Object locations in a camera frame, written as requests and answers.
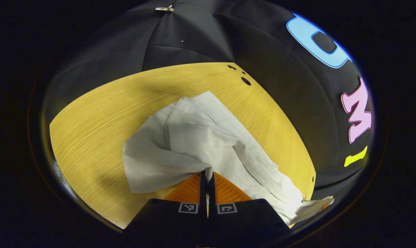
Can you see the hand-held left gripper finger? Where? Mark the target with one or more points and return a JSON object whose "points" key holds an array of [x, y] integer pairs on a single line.
{"points": [[211, 193], [203, 193]]}

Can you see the white jeans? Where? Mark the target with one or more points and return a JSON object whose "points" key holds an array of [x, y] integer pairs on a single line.
{"points": [[194, 141]]}

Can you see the black backdrop cloth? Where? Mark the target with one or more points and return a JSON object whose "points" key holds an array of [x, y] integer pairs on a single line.
{"points": [[280, 79]]}

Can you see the white cloth clip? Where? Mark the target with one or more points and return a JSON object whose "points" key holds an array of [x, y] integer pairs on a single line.
{"points": [[164, 8]]}

